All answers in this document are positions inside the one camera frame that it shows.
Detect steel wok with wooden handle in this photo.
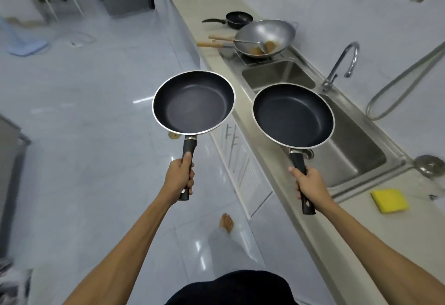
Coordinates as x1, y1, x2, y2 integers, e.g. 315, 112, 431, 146
196, 19, 299, 59

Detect steel ladle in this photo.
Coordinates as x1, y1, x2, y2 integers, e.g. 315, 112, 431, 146
400, 155, 445, 179

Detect white cabinet doors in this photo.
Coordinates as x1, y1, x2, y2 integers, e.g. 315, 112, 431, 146
209, 122, 273, 219

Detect person's left hand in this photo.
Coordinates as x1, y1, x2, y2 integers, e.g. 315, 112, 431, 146
162, 152, 195, 205

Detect person's right hand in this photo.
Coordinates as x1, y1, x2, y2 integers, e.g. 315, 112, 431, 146
288, 167, 336, 211

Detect stainless steel sink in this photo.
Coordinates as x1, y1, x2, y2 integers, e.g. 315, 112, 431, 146
240, 59, 408, 198

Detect person's bare foot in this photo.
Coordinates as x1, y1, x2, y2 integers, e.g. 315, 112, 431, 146
219, 213, 234, 234

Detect steel spatula with wooden handle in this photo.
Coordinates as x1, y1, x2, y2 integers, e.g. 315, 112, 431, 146
208, 35, 275, 54

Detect grey metal cabinet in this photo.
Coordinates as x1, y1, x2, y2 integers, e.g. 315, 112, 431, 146
0, 114, 32, 258

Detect steel gas stove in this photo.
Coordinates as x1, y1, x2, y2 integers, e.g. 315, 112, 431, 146
220, 46, 296, 66

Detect black frying pan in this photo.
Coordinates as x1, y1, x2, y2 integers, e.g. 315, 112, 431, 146
252, 83, 335, 216
152, 70, 236, 201

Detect person's left forearm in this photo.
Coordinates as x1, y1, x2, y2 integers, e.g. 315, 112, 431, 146
63, 190, 174, 305

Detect person's right forearm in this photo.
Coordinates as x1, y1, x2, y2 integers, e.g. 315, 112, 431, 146
315, 197, 445, 305

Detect person's light trouser leg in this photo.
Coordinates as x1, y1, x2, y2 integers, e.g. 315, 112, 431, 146
208, 226, 266, 277

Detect yellow sponge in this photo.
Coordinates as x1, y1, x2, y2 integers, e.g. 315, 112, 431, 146
370, 189, 410, 214

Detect person's black shirt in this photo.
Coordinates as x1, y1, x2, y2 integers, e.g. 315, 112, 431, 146
165, 270, 299, 305

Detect light blue cloth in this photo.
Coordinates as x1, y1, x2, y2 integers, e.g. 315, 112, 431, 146
0, 16, 49, 57

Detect chrome faucet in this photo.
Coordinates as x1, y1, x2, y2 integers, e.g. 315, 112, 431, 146
321, 41, 360, 92

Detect flexible steel hose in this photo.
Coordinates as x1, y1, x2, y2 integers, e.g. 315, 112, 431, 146
365, 41, 445, 121

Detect small black saucepan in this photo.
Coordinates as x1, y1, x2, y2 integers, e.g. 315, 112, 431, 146
202, 11, 254, 30

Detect white cable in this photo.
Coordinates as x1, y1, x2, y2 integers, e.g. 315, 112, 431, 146
49, 31, 96, 48

